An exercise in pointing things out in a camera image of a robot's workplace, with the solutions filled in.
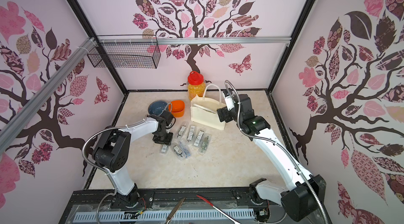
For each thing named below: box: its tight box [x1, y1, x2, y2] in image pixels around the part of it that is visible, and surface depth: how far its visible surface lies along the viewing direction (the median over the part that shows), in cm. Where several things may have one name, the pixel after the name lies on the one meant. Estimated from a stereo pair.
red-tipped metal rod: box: [196, 194, 242, 224], surface depth 71 cm
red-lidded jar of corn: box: [187, 70, 206, 101], surface depth 106 cm
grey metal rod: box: [164, 196, 187, 224], surface depth 72 cm
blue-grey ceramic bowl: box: [147, 100, 168, 116], surface depth 108 cm
